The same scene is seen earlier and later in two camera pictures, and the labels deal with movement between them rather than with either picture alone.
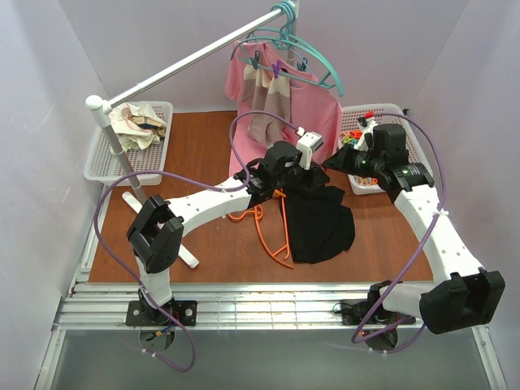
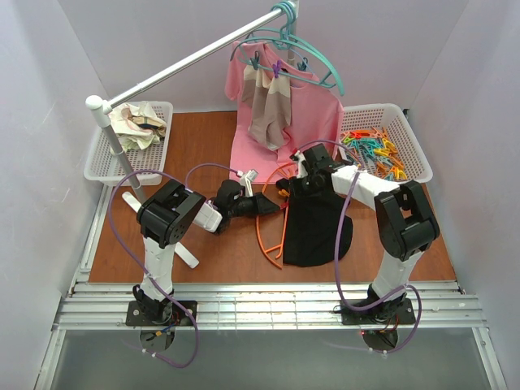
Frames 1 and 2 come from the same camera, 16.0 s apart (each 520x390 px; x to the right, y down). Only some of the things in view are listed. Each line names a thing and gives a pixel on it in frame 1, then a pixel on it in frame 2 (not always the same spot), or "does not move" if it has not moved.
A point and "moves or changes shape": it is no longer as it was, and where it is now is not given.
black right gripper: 347,158 -> 296,187
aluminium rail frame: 102,306 does not move
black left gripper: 307,175 -> 255,204
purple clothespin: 276,67 does not move
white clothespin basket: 384,114 does not move
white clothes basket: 105,167 does not move
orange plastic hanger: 258,214 moves or changes shape
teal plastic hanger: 283,36 does not move
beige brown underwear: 262,91 does not move
